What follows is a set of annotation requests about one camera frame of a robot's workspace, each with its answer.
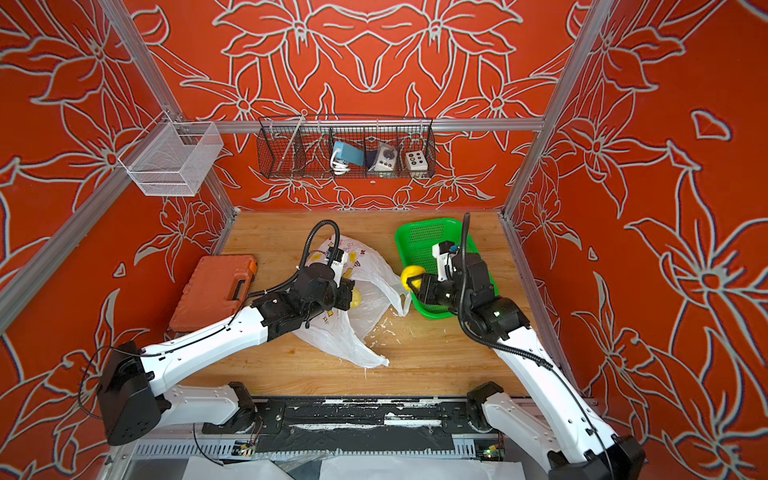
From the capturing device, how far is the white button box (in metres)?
0.95

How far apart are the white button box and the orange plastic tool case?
638 millimetres

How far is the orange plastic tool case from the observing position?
2.92 feet
